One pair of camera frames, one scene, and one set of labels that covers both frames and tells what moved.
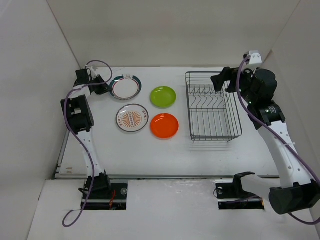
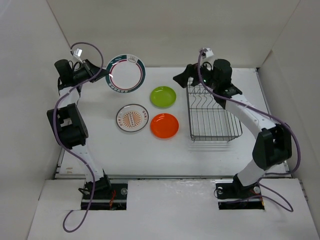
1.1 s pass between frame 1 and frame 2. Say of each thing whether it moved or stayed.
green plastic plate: stayed
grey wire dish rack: stayed
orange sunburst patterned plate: stayed
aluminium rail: stayed
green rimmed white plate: moved
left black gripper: moved
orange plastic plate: stayed
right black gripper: moved
